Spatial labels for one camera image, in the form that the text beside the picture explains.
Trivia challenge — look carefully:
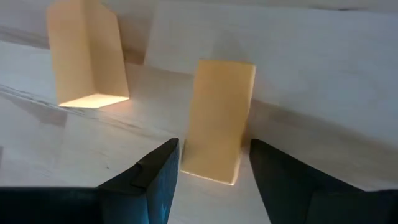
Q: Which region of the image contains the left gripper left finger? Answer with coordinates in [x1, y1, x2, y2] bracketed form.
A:
[0, 138, 180, 224]

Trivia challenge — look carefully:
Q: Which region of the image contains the long orange wooden block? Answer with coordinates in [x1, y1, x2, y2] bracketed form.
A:
[180, 58, 257, 187]
[46, 0, 130, 109]

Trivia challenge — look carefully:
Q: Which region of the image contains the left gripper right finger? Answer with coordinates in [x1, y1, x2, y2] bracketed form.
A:
[249, 139, 398, 224]

